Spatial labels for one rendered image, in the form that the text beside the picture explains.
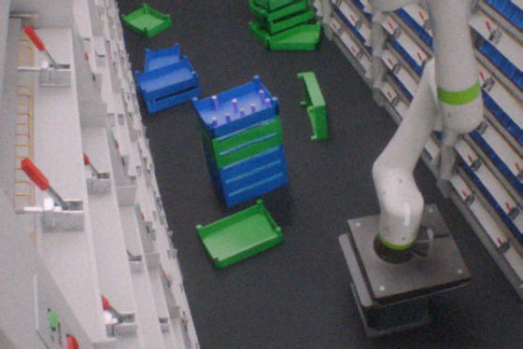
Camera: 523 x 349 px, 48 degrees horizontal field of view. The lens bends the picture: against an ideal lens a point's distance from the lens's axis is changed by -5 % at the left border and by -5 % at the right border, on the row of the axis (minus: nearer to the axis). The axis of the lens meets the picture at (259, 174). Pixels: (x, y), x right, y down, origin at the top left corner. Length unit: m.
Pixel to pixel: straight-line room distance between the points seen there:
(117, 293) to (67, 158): 0.20
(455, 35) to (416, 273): 0.85
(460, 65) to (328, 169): 1.42
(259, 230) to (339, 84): 1.08
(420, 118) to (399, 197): 0.25
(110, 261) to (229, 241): 1.79
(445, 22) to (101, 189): 0.90
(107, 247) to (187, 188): 2.03
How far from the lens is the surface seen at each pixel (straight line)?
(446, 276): 2.06
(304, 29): 3.82
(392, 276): 2.03
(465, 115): 1.66
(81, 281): 0.58
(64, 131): 0.75
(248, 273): 2.50
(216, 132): 2.47
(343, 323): 2.34
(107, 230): 0.89
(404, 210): 1.89
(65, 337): 0.39
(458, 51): 1.54
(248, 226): 2.66
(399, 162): 1.98
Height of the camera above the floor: 1.98
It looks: 44 degrees down
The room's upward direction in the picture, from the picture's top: 9 degrees counter-clockwise
